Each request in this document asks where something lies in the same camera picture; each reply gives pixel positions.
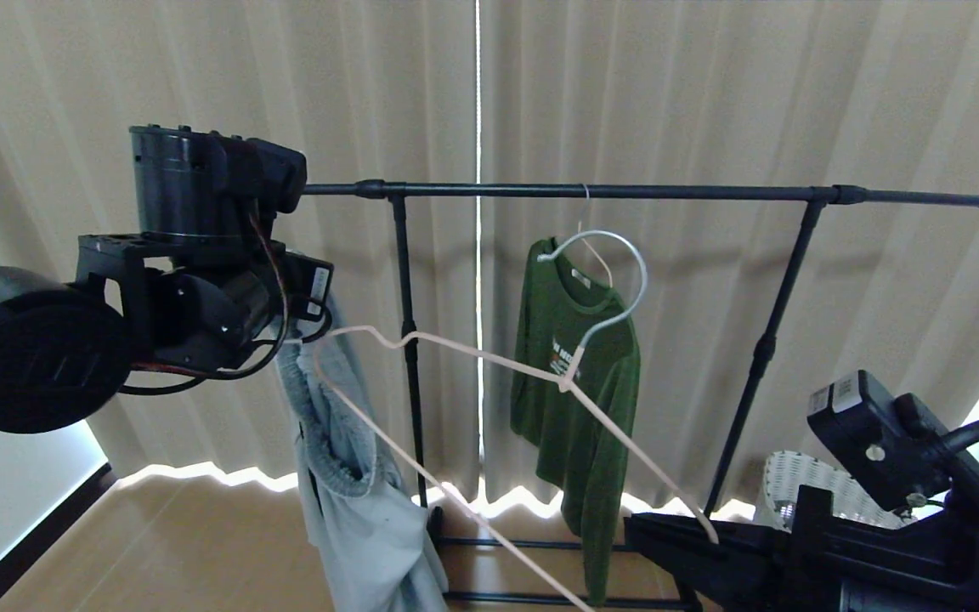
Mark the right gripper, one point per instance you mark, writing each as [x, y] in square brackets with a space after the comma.
[880, 552]

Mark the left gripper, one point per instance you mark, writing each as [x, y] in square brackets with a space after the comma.
[226, 314]

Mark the pale grey shorts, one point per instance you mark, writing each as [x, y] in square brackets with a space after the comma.
[370, 544]

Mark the green printed t-shirt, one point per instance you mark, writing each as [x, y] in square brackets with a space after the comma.
[540, 382]

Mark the pink clothes hanger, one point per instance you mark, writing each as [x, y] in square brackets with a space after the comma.
[582, 217]
[570, 380]

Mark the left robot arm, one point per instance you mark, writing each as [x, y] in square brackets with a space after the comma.
[31, 348]

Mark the white laundry basket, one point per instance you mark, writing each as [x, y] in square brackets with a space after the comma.
[795, 476]

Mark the black clothes rack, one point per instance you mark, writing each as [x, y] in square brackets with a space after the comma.
[710, 193]

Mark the beige curtain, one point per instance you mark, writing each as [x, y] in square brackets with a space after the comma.
[710, 85]

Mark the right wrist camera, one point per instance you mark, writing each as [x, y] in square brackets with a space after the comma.
[863, 425]

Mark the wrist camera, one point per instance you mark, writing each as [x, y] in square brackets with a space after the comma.
[273, 174]
[863, 425]

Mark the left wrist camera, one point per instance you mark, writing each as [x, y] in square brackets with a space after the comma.
[273, 174]

